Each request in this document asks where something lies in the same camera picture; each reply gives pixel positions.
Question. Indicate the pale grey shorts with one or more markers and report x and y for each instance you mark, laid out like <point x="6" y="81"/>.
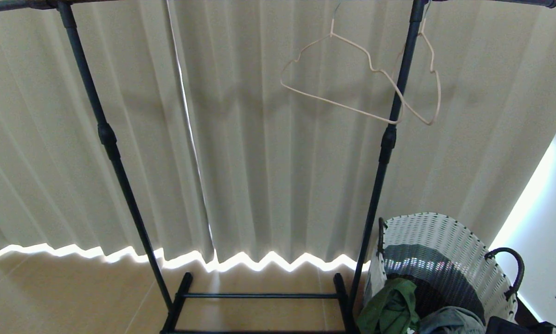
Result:
<point x="449" y="322"/>

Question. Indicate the pink clothes hanger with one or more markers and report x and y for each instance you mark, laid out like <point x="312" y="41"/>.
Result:
<point x="332" y="28"/>
<point x="439" y="97"/>

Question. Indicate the black clothes rack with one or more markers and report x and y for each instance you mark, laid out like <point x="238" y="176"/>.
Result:
<point x="107" y="139"/>

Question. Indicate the white laundry basket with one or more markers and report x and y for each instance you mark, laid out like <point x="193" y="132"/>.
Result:
<point x="444" y="236"/>

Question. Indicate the beige curtain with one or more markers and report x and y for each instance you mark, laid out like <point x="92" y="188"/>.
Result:
<point x="278" y="162"/>

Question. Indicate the green garment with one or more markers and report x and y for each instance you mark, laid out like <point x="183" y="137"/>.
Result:
<point x="389" y="311"/>

